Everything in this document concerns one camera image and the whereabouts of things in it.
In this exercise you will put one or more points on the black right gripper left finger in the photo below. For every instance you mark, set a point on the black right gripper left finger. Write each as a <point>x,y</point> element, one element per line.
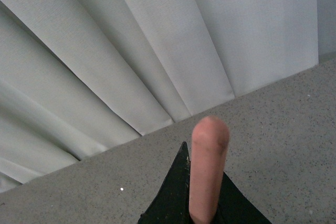
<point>170,205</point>

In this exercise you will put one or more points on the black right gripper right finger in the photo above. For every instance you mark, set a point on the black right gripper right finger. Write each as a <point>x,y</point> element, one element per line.
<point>234,207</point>

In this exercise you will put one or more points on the pink chopstick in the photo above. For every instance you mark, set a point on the pink chopstick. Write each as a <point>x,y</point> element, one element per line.
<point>210,139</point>

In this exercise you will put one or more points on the white pleated curtain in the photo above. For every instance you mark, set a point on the white pleated curtain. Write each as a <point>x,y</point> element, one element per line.
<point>79,77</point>

